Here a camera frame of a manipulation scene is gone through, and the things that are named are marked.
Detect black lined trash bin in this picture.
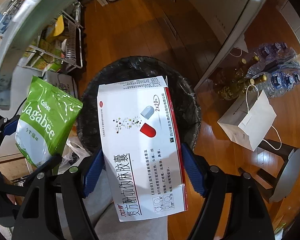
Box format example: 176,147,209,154
76,56,202,155

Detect pack of water bottles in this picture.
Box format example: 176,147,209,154
247,41,300,98

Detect green snack bag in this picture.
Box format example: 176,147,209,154
15,76,83,168

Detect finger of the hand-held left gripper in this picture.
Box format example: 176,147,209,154
5,154,63,198
0,114,19,140

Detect white cabinet panel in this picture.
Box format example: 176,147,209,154
190,0,262,88

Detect clear plastic bag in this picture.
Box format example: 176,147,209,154
61,140,92,170

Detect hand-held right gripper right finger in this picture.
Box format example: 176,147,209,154
180,142,275,240

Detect group of gold-capped glass bottles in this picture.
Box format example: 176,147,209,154
214,55,268,100

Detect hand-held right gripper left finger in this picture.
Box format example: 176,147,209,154
11,148,105,240

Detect white paper bag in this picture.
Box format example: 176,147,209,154
217,84,282,152

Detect cardboard box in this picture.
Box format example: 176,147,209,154
44,70,78,98

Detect grey round stool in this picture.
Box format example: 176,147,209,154
255,140,300,204

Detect white wire cart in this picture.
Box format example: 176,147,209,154
22,1,87,70

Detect green tea box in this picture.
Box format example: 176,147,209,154
39,39,63,72

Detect white medicine box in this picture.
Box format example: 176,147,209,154
97,75,190,222

